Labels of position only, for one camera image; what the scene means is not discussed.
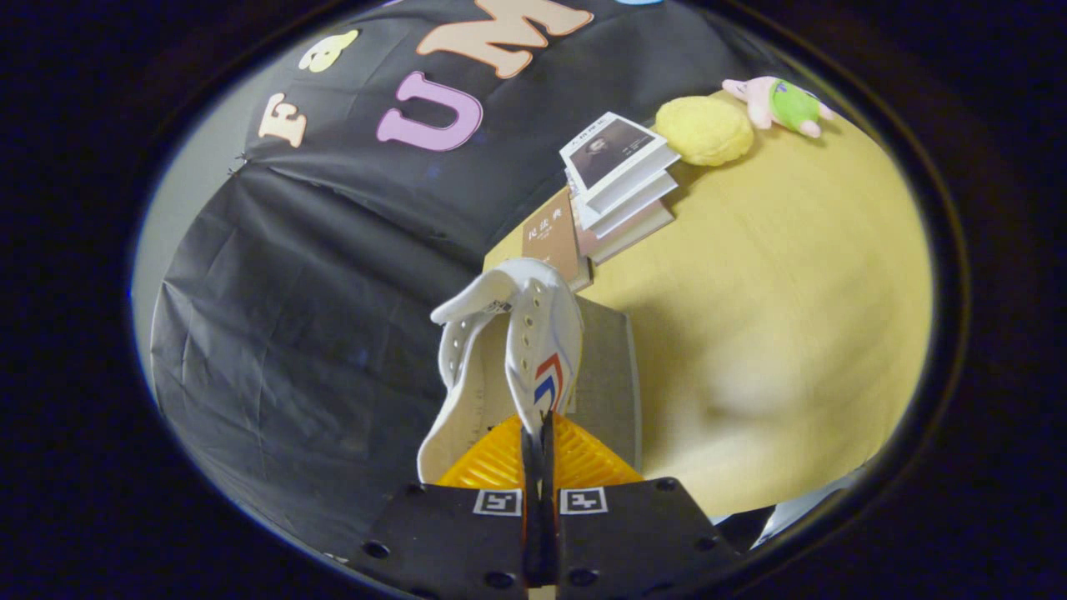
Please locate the person's light clothing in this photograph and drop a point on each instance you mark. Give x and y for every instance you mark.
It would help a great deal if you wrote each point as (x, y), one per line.
(800, 508)

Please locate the thick white book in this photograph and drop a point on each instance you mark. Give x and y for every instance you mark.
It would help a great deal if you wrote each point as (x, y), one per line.
(638, 233)
(633, 204)

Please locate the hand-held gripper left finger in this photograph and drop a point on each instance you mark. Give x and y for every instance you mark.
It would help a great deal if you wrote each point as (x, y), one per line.
(530, 500)

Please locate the brown cover book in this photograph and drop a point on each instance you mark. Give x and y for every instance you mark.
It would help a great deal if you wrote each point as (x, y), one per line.
(550, 237)

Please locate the pink and green plush toy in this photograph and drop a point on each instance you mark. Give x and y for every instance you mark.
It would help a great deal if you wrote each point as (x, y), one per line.
(788, 104)

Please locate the yellow round plush cushion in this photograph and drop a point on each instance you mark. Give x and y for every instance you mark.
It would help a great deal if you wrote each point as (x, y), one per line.
(704, 132)

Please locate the black backdrop cloth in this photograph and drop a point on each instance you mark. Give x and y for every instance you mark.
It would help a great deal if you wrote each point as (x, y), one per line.
(292, 333)

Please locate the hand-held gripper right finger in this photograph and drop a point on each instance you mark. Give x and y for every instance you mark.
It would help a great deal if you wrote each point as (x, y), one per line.
(552, 500)

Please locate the beige fabric storage box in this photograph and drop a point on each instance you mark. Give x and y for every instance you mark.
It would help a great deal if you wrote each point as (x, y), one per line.
(604, 375)

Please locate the white striped canvas shoe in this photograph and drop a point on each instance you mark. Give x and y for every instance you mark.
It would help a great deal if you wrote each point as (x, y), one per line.
(546, 333)

